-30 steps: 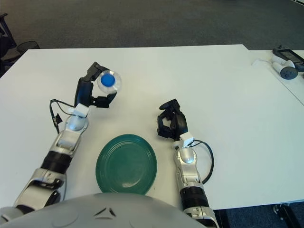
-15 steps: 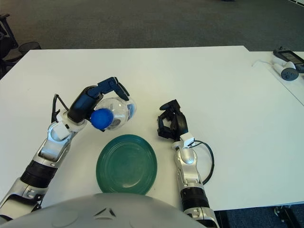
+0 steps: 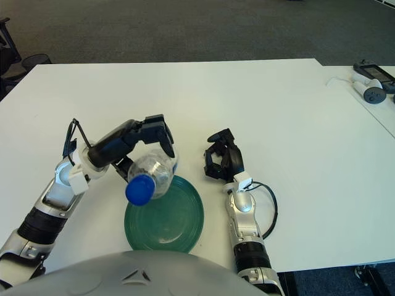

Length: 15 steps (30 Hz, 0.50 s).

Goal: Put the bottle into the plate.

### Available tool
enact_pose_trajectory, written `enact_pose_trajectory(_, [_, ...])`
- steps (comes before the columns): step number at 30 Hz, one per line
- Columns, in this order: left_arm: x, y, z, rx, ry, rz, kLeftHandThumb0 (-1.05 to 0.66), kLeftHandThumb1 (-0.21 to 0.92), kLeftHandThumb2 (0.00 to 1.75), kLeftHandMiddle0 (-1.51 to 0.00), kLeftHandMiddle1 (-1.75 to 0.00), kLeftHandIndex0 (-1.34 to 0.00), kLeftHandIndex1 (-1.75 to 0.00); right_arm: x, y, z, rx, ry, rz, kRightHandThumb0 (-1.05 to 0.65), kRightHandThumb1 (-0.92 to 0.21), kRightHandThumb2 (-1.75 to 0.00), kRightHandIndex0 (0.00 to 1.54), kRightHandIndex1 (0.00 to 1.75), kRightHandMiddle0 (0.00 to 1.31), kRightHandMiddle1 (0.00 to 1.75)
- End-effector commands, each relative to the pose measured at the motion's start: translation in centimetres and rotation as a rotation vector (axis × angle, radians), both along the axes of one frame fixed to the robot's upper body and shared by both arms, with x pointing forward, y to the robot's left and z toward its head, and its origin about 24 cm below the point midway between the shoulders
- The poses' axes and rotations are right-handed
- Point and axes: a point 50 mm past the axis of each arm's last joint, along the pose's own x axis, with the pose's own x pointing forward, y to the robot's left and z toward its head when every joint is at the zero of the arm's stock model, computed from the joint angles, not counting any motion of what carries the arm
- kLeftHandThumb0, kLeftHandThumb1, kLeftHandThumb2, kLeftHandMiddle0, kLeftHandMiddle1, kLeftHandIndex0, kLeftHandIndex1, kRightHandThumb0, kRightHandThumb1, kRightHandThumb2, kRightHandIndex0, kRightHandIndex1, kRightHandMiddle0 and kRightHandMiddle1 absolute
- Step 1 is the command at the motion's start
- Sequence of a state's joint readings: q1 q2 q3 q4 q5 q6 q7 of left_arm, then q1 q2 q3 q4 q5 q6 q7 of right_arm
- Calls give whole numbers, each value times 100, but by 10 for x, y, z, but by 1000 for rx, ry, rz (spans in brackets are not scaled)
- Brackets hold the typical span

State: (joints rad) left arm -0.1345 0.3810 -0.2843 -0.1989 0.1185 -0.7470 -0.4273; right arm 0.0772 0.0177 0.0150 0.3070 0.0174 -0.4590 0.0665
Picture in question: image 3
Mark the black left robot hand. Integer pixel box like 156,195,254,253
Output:
87,113,176,183

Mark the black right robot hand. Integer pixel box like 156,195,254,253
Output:
203,128,247,183

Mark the black office chair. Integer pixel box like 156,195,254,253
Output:
0,17,27,101

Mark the white grey VR controller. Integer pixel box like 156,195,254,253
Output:
351,72,388,105

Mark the grey robot torso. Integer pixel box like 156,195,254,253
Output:
0,250,263,296

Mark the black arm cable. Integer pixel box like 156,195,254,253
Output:
249,181,280,240
63,118,93,167

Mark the green round plate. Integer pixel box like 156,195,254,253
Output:
123,175,206,254

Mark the clear bottle with blue cap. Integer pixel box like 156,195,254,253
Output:
125,147,180,207

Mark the black table leg with caster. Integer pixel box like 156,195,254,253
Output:
354,264,395,296

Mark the black handheld screen device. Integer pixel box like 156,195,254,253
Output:
353,60,395,92

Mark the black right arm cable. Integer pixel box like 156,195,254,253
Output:
249,181,280,240

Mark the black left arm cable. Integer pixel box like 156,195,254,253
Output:
63,118,93,167

